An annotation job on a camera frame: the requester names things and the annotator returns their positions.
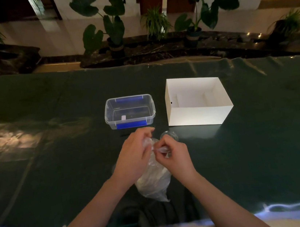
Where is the clear plastic lid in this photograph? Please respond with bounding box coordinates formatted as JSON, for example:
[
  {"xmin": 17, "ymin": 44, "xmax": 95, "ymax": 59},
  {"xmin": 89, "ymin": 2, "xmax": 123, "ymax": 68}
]
[{"xmin": 159, "ymin": 129, "xmax": 181, "ymax": 145}]

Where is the person's right forearm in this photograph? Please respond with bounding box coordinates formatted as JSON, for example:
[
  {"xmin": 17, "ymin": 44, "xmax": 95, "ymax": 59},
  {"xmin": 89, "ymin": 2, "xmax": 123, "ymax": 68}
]
[{"xmin": 180, "ymin": 160, "xmax": 275, "ymax": 227}]

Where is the white cardboard box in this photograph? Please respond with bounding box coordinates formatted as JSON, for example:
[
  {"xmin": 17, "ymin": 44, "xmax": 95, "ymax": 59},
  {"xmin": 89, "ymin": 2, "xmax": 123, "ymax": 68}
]
[{"xmin": 162, "ymin": 71, "xmax": 236, "ymax": 132}]

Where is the large-leaf potted plant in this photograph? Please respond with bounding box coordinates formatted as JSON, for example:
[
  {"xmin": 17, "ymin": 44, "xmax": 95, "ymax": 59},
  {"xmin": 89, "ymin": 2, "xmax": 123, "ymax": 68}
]
[
  {"xmin": 69, "ymin": 0, "xmax": 132, "ymax": 64},
  {"xmin": 171, "ymin": 0, "xmax": 245, "ymax": 50}
]

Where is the person's left forearm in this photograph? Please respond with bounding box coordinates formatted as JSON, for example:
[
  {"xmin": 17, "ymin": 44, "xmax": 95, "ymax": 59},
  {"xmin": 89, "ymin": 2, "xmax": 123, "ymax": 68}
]
[{"xmin": 25, "ymin": 174, "xmax": 141, "ymax": 227}]

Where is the person's right hand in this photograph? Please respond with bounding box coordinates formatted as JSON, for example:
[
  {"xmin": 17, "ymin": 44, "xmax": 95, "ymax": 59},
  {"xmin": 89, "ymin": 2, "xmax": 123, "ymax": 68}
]
[{"xmin": 152, "ymin": 133, "xmax": 199, "ymax": 186}]

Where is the dark green table cover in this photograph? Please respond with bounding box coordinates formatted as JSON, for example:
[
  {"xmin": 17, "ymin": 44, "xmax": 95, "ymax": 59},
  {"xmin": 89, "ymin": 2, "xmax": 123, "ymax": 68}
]
[{"xmin": 0, "ymin": 34, "xmax": 300, "ymax": 227}]

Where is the person's left hand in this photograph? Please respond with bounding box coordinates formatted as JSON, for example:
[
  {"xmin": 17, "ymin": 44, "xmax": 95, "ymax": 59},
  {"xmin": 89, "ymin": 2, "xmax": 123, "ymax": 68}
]
[{"xmin": 105, "ymin": 125, "xmax": 163, "ymax": 190}]

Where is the short dark marble ledge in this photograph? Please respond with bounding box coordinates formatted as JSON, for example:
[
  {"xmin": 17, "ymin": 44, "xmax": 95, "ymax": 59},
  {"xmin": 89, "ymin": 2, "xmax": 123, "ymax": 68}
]
[{"xmin": 0, "ymin": 40, "xmax": 43, "ymax": 78}]

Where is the grassy potted plant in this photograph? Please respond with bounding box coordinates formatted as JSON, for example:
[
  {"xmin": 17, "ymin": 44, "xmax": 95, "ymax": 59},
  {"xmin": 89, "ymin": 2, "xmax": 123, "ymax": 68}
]
[
  {"xmin": 265, "ymin": 7, "xmax": 300, "ymax": 43},
  {"xmin": 139, "ymin": 4, "xmax": 174, "ymax": 44}
]

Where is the long dark marble planter ledge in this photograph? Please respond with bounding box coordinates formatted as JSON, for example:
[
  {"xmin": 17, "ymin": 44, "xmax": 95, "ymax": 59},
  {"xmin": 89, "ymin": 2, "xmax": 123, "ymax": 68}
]
[{"xmin": 77, "ymin": 14, "xmax": 300, "ymax": 84}]

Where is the clear plastic bag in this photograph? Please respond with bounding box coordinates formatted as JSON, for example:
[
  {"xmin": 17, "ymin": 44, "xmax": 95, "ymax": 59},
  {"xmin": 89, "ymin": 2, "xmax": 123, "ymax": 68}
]
[{"xmin": 128, "ymin": 134, "xmax": 178, "ymax": 206}]

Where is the clear bin with blue latches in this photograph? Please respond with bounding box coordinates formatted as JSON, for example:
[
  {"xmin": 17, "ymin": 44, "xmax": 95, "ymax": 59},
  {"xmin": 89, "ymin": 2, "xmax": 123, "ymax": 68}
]
[{"xmin": 102, "ymin": 92, "xmax": 158, "ymax": 132}]

